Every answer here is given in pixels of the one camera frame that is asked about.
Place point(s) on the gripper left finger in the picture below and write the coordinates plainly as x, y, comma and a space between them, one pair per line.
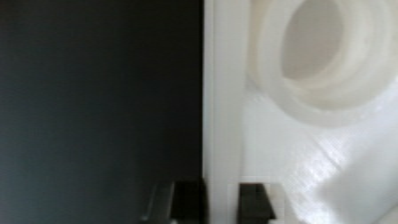
177, 205

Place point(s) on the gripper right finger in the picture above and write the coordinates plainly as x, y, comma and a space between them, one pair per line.
254, 206

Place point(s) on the white square tabletop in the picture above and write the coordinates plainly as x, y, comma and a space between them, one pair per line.
300, 108

